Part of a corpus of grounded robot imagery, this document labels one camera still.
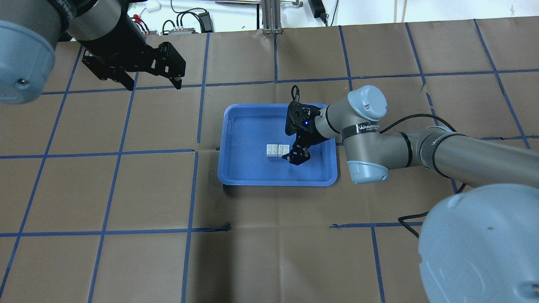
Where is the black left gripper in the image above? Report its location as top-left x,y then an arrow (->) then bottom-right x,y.
67,8 -> 186,91

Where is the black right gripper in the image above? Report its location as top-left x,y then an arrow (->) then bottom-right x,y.
281,101 -> 325,166

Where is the white block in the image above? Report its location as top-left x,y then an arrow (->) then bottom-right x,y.
266,144 -> 278,157
278,144 -> 290,157

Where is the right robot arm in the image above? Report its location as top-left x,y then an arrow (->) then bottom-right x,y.
283,85 -> 539,303

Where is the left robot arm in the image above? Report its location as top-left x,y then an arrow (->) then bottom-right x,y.
0,0 -> 186,105

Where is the blue plastic tray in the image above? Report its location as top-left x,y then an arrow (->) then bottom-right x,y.
217,104 -> 338,187

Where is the brown paper table cover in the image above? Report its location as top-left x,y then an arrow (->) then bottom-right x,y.
1,17 -> 538,303

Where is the black power adapter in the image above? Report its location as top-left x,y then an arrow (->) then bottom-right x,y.
308,0 -> 326,19

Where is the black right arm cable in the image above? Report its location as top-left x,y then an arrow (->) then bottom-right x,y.
379,114 -> 468,238

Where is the aluminium frame post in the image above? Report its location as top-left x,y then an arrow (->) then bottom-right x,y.
261,0 -> 283,35

